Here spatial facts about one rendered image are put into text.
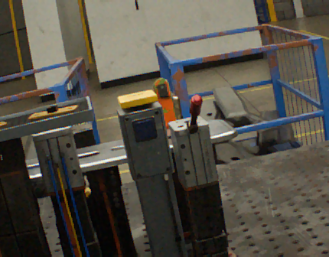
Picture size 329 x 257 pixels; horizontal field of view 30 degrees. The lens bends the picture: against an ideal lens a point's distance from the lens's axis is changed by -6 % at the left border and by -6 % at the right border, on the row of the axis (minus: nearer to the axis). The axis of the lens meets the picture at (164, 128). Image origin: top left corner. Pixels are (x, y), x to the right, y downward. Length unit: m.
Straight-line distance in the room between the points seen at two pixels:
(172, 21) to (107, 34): 0.93
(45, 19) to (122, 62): 1.31
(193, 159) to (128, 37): 7.98
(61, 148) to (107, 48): 8.02
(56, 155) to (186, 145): 0.25
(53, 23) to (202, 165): 8.02
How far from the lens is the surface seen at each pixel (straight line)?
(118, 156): 1.35
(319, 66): 3.28
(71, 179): 1.23
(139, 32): 9.20
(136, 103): 1.05
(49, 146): 1.21
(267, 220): 1.67
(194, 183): 1.26
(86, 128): 1.56
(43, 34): 9.24
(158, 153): 1.06
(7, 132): 1.01
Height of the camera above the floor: 1.34
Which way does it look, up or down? 13 degrees down
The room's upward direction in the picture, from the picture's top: 11 degrees counter-clockwise
